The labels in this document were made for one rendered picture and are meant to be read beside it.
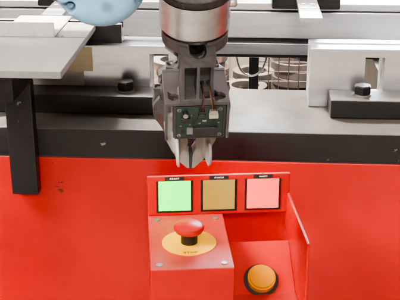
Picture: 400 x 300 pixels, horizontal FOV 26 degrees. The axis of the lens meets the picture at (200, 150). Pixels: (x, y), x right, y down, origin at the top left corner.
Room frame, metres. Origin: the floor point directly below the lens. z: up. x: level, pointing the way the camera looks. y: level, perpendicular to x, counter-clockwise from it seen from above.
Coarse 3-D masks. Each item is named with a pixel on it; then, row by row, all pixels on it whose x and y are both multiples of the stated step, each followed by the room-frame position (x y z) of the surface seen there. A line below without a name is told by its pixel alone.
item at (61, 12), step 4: (40, 0) 1.53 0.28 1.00; (44, 0) 1.53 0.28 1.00; (48, 0) 1.53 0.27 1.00; (52, 0) 1.53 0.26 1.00; (40, 4) 1.53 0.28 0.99; (44, 4) 1.53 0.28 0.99; (48, 4) 1.53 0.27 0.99; (52, 4) 1.45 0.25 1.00; (56, 4) 1.45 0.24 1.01; (48, 8) 1.42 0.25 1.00; (52, 8) 1.42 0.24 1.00; (56, 8) 1.42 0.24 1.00; (60, 8) 1.42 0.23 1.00; (44, 12) 1.39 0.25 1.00; (48, 12) 1.39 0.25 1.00; (52, 12) 1.39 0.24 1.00; (56, 12) 1.39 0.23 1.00; (60, 12) 1.39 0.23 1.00; (64, 12) 1.40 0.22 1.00
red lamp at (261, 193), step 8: (248, 184) 1.11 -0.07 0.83; (256, 184) 1.11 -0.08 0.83; (264, 184) 1.11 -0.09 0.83; (272, 184) 1.11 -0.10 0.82; (248, 192) 1.11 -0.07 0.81; (256, 192) 1.11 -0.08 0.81; (264, 192) 1.11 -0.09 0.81; (272, 192) 1.11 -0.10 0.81; (248, 200) 1.11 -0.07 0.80; (256, 200) 1.11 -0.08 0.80; (264, 200) 1.11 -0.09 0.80; (272, 200) 1.11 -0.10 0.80
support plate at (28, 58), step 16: (64, 32) 1.28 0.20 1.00; (80, 32) 1.28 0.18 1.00; (0, 48) 1.18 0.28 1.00; (16, 48) 1.18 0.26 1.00; (32, 48) 1.18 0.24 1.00; (48, 48) 1.18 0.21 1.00; (64, 48) 1.18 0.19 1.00; (80, 48) 1.21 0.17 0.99; (0, 64) 1.10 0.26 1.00; (16, 64) 1.10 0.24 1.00; (32, 64) 1.10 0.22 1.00; (48, 64) 1.10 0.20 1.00; (64, 64) 1.10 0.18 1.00
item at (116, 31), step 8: (120, 24) 1.33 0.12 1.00; (96, 32) 1.33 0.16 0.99; (104, 32) 1.33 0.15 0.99; (112, 32) 1.33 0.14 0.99; (120, 32) 1.33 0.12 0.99; (88, 40) 1.33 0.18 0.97; (96, 40) 1.33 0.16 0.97; (104, 40) 1.33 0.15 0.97; (112, 40) 1.33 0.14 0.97; (120, 40) 1.33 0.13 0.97
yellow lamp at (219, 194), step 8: (208, 184) 1.10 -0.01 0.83; (216, 184) 1.10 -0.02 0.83; (224, 184) 1.11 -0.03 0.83; (232, 184) 1.11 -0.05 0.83; (208, 192) 1.10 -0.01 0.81; (216, 192) 1.10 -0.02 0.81; (224, 192) 1.11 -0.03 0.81; (232, 192) 1.11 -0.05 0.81; (208, 200) 1.10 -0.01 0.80; (216, 200) 1.10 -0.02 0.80; (224, 200) 1.11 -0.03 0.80; (232, 200) 1.11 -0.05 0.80; (208, 208) 1.10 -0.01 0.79; (216, 208) 1.10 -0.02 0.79; (224, 208) 1.11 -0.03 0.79; (232, 208) 1.11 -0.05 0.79
